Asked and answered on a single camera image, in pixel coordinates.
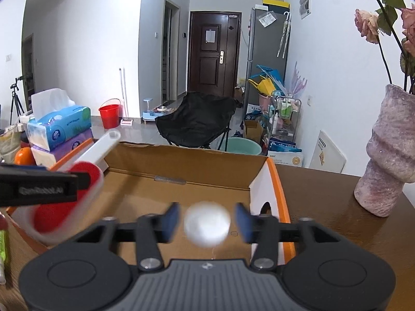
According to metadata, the metal storage trolley rack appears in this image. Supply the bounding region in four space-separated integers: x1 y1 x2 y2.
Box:
269 91 302 146

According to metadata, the orange fruit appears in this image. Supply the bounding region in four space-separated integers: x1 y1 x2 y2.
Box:
15 147 36 166

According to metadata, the yellow plastic dustpan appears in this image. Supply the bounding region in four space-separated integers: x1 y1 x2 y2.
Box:
256 76 276 97

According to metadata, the black camera tripod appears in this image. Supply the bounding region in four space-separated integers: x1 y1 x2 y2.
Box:
9 76 26 127

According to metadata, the bunch of dried pink roses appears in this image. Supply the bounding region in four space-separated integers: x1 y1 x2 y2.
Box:
354 0 415 94

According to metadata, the small brown floor carton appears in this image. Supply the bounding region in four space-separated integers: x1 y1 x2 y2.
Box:
243 120 265 143

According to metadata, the green packet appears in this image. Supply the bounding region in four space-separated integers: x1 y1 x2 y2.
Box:
0 228 9 284

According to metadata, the white lint brush red pad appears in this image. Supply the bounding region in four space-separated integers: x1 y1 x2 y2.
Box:
18 130 121 246

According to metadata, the green plastic basin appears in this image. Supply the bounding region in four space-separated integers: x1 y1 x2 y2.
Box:
226 137 262 156

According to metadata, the white mop handle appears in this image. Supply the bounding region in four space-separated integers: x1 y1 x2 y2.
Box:
118 67 134 126

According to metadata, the grey refrigerator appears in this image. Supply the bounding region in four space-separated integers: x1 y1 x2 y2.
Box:
244 6 292 111

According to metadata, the red plastic bucket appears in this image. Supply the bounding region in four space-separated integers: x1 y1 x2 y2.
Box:
98 98 121 129

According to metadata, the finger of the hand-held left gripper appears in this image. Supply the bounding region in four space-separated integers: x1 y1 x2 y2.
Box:
77 172 92 190

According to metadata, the pink plastic bin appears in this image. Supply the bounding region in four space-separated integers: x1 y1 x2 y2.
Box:
258 92 274 111

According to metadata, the printed cardboard box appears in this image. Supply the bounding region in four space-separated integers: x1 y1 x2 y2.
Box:
6 138 299 266

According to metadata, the blue tissue pack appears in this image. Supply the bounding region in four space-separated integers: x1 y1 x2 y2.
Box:
27 88 92 152

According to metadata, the clear plastic bag with paper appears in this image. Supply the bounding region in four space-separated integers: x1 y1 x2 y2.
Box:
258 11 276 27

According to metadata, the blue plastic item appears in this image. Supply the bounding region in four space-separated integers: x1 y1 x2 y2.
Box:
248 65 286 85

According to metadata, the white round ball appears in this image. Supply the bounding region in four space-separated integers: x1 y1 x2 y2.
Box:
184 201 231 247

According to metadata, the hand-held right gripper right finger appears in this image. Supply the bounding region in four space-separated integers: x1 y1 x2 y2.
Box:
234 202 341 271

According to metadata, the dark brown entrance door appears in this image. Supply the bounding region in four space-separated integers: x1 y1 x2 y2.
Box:
188 11 242 99

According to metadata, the white flat board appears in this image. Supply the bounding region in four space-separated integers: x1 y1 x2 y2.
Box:
308 130 347 174

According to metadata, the purple tissue pack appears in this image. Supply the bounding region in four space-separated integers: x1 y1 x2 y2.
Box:
30 129 94 169

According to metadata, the black folding chair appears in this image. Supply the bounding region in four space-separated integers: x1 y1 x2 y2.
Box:
155 91 237 151

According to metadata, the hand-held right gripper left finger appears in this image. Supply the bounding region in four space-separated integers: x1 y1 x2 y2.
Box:
66 202 181 272

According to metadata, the pink textured ceramic vase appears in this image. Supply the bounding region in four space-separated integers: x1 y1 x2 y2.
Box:
353 83 415 217

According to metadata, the white folded umbrella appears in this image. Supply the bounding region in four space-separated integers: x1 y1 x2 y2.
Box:
276 15 286 57
283 11 291 59

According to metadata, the yellow and black box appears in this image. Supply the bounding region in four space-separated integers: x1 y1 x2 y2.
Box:
262 0 290 12

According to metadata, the blue pet feeder stand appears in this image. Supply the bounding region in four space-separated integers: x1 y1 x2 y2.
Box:
142 99 174 124

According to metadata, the purple feather decoration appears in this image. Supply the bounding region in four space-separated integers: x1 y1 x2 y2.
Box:
285 61 307 99

